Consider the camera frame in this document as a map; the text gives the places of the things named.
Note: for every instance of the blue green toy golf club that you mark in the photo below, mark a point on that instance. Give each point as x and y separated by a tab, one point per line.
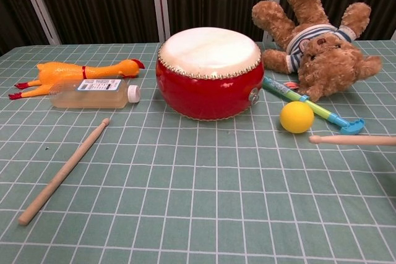
272	84

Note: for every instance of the red drum with white skin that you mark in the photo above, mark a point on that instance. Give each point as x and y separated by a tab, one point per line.
210	91

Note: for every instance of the yellow rubber chicken toy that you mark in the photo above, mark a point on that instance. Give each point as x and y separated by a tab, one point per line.
62	70

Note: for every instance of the brown teddy bear striped shirt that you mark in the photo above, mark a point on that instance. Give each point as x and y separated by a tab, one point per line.
334	66

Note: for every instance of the green checked tablecloth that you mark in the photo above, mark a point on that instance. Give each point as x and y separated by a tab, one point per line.
198	189

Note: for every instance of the wooden drumstick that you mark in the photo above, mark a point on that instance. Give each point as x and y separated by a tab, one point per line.
352	140
62	172

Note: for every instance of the yellow foam ball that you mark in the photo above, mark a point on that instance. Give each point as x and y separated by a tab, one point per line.
297	117

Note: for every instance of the clear plastic bottle white cap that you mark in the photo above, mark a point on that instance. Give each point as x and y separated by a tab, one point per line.
86	98

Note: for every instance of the white screen frame post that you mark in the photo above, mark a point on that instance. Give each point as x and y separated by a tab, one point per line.
41	7
160	4
273	4

